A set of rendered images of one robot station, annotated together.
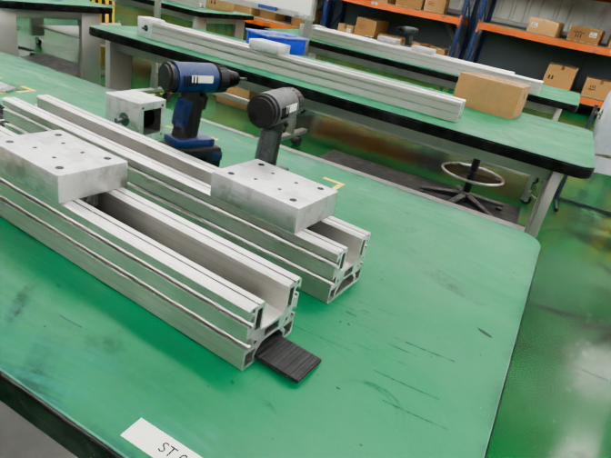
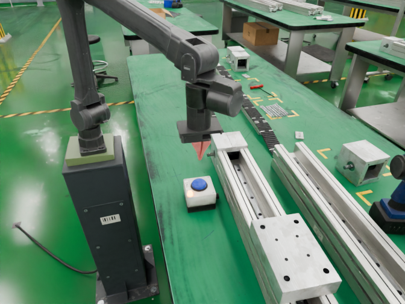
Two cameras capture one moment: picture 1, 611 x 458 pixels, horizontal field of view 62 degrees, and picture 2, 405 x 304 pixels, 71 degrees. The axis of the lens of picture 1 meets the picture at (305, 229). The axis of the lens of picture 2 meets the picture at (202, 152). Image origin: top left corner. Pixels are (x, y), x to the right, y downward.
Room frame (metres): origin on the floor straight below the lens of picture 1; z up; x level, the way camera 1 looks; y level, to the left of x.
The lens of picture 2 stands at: (0.32, 0.21, 1.36)
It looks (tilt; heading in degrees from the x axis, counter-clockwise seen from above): 35 degrees down; 51
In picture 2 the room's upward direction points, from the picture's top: straight up
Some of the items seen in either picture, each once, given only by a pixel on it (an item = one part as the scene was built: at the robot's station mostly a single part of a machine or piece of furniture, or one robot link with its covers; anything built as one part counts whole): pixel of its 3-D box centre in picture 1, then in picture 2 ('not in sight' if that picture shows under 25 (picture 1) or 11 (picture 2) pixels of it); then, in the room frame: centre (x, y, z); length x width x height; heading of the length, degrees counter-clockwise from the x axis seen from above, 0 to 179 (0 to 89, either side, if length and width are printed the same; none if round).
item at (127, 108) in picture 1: (132, 116); (357, 163); (1.15, 0.45, 0.83); 0.11 x 0.10 x 0.10; 158
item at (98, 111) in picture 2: not in sight; (92, 117); (0.57, 1.10, 0.92); 0.09 x 0.05 x 0.10; 105
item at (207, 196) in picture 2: not in sight; (202, 193); (0.70, 0.67, 0.81); 0.10 x 0.08 x 0.06; 152
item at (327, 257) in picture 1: (158, 177); (365, 256); (0.84, 0.28, 0.82); 0.80 x 0.10 x 0.09; 62
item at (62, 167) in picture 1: (59, 172); (288, 257); (0.67, 0.37, 0.87); 0.16 x 0.11 x 0.07; 62
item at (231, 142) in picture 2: not in sight; (225, 151); (0.87, 0.77, 0.83); 0.12 x 0.09 x 0.10; 152
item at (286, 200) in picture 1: (273, 201); not in sight; (0.72, 0.06, 0.87); 0.16 x 0.11 x 0.07; 62
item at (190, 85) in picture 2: not in sight; (200, 94); (0.69, 0.67, 1.11); 0.07 x 0.06 x 0.07; 105
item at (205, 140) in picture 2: not in sight; (194, 144); (0.68, 0.68, 0.98); 0.07 x 0.07 x 0.09; 62
